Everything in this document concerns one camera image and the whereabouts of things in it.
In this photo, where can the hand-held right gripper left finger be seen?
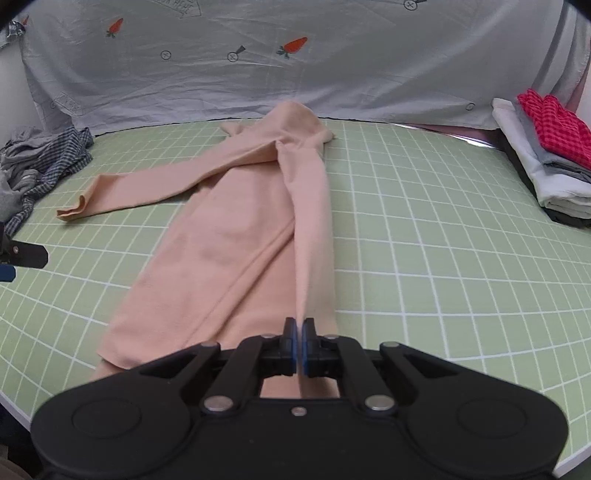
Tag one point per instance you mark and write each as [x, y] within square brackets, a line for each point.
[290, 353]

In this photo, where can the grey carrot-print sheet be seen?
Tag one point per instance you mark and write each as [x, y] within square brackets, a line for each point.
[323, 55]

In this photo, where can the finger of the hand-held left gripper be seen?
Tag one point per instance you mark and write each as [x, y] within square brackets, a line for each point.
[6, 273]
[27, 254]

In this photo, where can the crumpled grey garment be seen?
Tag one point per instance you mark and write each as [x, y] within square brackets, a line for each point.
[21, 147]

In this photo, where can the stack of folded clothes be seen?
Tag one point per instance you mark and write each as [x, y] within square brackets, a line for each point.
[549, 189]

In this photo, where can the black folded garment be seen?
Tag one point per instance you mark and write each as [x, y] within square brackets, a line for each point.
[570, 219]

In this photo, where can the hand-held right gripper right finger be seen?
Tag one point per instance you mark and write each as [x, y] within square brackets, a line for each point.
[306, 353]

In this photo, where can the green grid mat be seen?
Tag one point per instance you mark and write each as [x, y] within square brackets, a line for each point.
[438, 254]

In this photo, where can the beige long-sleeved garment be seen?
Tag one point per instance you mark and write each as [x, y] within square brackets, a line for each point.
[231, 230]

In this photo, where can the red checkered folded garment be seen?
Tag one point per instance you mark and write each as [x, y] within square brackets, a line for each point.
[554, 124]

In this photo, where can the dark checkered shirt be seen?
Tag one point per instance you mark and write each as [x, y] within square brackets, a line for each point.
[60, 157]

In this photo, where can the grey folded garment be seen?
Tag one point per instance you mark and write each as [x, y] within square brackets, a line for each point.
[540, 147]

